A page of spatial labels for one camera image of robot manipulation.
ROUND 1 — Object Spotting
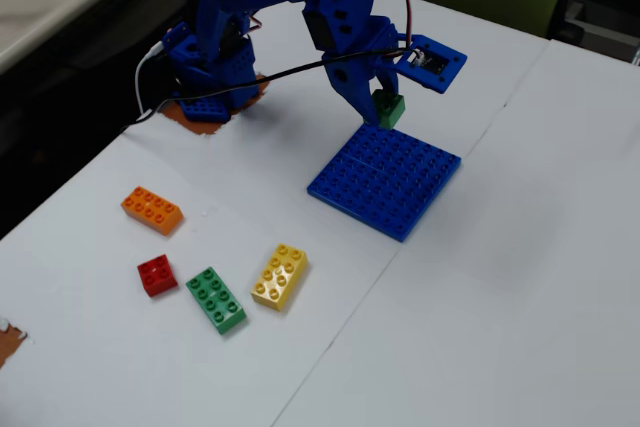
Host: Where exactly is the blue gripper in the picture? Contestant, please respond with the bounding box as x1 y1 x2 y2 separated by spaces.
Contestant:
321 0 402 126

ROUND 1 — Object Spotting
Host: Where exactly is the green 2x2 block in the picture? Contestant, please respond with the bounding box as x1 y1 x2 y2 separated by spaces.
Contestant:
372 89 407 130

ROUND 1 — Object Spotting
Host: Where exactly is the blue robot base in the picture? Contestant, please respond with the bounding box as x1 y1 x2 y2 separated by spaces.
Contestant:
162 21 262 123

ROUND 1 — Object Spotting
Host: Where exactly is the yellow 2x4 block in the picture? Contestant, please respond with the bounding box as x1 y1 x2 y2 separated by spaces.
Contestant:
249 242 310 313

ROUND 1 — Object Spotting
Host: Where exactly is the orange 2x4 block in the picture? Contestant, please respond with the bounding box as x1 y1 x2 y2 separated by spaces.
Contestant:
119 185 185 237

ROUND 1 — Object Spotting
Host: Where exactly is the green 2x4 block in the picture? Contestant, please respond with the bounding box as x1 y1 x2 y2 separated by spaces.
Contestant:
184 266 248 336

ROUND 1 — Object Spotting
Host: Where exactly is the red 2x2 block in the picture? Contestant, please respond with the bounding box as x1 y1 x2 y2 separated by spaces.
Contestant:
136 253 180 298

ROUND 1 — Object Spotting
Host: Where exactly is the blue 8x8 stud plate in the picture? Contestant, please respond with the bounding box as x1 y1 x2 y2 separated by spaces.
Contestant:
306 122 463 244

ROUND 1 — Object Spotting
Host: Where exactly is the dark grey box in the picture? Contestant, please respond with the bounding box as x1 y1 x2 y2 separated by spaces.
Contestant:
548 0 640 66

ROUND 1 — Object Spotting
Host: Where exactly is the thin black camera cable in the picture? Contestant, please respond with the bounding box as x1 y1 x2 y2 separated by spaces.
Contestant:
119 44 422 134

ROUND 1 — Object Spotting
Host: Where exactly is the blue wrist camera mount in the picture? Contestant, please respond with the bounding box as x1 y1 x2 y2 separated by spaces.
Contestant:
392 34 469 96

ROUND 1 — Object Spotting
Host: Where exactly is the white cable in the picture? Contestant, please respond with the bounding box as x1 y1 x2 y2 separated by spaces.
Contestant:
133 41 169 116

